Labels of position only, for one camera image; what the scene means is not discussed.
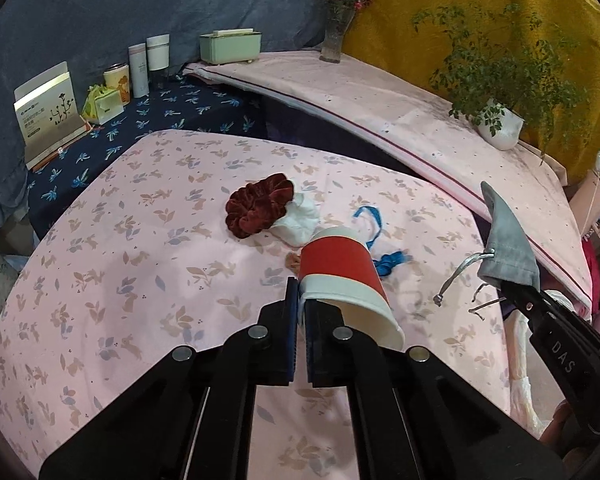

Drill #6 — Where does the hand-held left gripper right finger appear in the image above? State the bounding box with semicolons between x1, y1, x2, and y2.
301;298;567;480

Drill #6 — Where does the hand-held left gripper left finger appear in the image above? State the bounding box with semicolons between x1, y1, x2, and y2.
37;278;302;480

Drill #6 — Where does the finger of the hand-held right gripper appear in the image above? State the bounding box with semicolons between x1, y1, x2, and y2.
498;281;600;397
526;316;600;442

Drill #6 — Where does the grey drawstring pouch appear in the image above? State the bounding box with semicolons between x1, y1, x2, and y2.
433;181;542;319

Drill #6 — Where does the red paper cup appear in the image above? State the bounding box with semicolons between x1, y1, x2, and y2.
298;226;406;352

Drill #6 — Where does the person's right hand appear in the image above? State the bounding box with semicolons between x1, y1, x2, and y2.
538;404;589;450

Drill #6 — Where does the red cloth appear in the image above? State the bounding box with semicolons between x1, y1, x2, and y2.
582;239;600;307

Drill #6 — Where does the blue ribbon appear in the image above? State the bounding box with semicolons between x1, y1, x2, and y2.
352;204;413;278

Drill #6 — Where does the pink appliance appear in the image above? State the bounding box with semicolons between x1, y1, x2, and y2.
569;170;600;242

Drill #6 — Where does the dark red velvet scrunchie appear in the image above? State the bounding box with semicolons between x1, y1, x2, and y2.
224;173;296;239

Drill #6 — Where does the pink floral tablecloth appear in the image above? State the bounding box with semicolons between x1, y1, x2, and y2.
0;130;512;480

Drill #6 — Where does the green plant in white pot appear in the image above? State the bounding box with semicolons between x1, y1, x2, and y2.
411;2;590;167

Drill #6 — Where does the pink dotted cloth maroon stripe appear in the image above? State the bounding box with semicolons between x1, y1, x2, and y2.
182;50;594;319

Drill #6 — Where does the navy floral cloth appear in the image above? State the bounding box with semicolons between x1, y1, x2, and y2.
25;75;269;242

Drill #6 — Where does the mint green lidded box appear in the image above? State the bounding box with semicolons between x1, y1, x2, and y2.
198;27;262;66

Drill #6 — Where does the small green gift box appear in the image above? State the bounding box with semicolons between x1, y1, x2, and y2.
82;84;124;126

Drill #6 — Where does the glass vase with red flowers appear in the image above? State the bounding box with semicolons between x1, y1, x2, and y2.
311;0;372;64

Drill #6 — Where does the slim white bottle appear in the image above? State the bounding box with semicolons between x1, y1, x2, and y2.
127;43;150;99

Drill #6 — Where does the yellow tin can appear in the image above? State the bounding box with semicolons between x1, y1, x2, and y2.
103;63;131;106

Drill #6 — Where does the white tumbler with dark base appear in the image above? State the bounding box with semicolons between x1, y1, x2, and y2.
145;33;172;79

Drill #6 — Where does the white cardboard product box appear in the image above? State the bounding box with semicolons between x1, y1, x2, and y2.
13;62;89;171

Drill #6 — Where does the blue-grey backdrop cloth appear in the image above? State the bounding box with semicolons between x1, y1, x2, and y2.
0;0;372;234

